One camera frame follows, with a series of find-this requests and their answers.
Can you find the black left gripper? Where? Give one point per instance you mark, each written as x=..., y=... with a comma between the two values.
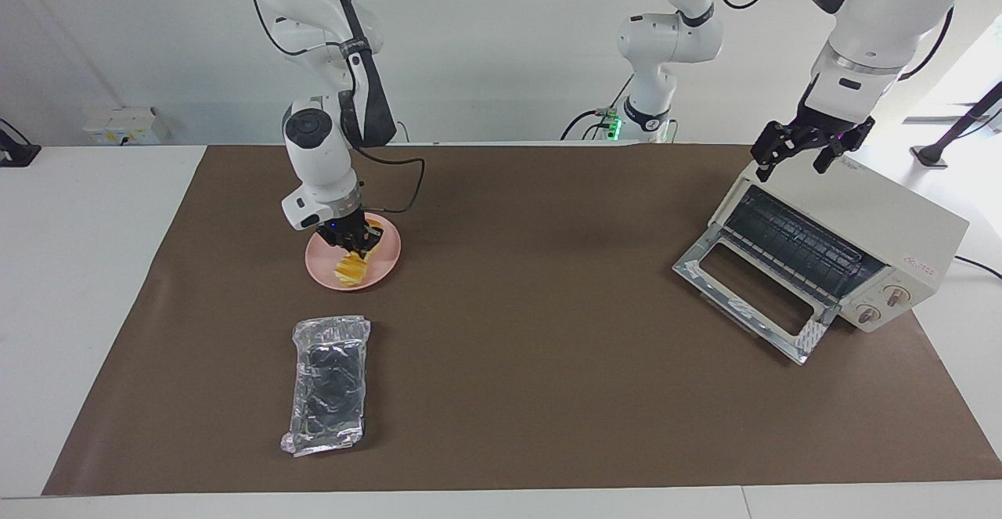
x=822, y=129

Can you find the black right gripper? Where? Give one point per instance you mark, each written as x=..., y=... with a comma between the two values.
x=344, y=231

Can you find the sliced yellow bread loaf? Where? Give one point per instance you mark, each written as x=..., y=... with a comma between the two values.
x=351, y=270

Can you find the silver foil baking tray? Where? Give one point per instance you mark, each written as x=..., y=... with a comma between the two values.
x=329, y=386

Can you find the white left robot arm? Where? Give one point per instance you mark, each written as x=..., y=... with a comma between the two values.
x=884, y=18

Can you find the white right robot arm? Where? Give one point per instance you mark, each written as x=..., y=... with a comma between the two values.
x=317, y=151

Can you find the white toaster oven body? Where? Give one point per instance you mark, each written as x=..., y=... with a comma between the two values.
x=900, y=225

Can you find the cream oven control knob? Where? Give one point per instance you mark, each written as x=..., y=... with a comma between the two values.
x=867, y=315
x=897, y=295

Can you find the glass toaster oven door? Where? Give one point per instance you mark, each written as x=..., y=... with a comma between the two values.
x=814, y=335

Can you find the pink round plate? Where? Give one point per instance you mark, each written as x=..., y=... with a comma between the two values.
x=383, y=264

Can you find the black slanted stand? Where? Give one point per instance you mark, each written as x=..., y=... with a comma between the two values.
x=959, y=127

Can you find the brown paper table mat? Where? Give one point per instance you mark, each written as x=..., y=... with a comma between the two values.
x=532, y=362

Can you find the white power strip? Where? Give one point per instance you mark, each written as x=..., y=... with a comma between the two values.
x=125, y=126

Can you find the black table clamp mount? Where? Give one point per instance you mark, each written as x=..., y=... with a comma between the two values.
x=16, y=151

